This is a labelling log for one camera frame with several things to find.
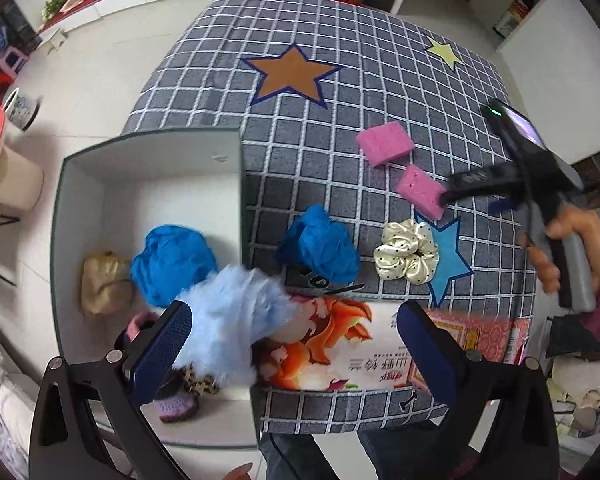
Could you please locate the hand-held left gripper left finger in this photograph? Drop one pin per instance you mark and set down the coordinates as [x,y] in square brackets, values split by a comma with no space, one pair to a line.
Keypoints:
[162,355]

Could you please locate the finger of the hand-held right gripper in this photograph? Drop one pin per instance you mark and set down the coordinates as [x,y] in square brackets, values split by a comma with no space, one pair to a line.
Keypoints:
[472,180]
[502,204]

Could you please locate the leopard print scrunchie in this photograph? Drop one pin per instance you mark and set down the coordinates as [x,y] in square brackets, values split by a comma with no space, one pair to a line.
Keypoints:
[202,382]

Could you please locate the white ceramic vase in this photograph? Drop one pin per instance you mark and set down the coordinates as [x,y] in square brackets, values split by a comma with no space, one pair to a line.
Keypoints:
[20,107]

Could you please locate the beige cylinder stool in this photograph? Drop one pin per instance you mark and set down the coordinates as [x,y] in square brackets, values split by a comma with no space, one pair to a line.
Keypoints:
[15,175]

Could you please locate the person's right hand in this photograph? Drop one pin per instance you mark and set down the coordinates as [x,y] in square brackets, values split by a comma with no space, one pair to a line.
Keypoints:
[597,250]

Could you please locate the light blue fluffy scrunchie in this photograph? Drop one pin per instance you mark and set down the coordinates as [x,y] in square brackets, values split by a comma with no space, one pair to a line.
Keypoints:
[230,315]

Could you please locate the small leafy plant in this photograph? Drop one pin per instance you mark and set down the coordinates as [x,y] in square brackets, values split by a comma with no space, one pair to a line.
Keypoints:
[55,5]

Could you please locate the blue cloth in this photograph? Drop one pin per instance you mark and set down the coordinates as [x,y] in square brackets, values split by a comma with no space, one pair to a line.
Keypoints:
[320,247]
[172,265]

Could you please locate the cream polka-dot scrunchie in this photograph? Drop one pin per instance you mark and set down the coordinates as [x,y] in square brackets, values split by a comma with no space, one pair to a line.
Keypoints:
[405,252]

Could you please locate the white storage box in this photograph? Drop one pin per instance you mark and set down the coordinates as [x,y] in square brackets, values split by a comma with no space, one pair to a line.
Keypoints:
[145,180]

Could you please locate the floral printed carton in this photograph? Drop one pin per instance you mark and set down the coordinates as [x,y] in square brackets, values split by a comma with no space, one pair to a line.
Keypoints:
[350,350]

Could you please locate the red patterned box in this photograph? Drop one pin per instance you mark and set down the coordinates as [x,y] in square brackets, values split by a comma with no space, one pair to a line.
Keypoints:
[480,335]

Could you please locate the white appliance with red label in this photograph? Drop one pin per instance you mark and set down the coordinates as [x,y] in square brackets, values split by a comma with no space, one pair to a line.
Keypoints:
[512,15]

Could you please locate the pink plastic stool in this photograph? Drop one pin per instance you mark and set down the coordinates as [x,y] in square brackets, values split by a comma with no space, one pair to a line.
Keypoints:
[12,62]

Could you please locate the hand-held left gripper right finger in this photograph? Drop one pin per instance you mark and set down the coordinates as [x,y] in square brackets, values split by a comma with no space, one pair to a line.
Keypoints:
[425,355]

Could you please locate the beige cloth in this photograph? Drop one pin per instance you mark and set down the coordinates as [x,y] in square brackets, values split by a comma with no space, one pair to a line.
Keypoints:
[102,285]

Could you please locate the small white stool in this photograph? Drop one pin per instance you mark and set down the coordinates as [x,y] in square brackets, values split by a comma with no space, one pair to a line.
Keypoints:
[55,37]

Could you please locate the white plush toy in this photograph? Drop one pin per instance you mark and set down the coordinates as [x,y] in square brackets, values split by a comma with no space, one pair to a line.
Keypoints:
[577,385]

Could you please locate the pink sponge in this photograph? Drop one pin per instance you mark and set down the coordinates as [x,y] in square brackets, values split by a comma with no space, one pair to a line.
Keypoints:
[385,142]
[420,190]

